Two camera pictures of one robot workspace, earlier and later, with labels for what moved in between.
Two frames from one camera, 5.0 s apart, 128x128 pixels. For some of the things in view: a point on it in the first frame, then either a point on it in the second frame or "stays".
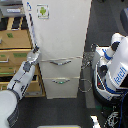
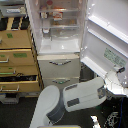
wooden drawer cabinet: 15,45 stays
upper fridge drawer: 67,67 stays
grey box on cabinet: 12,11 stays
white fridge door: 58,27 -> 105,41
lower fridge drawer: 62,87 stays
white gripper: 32,56 -> 114,84
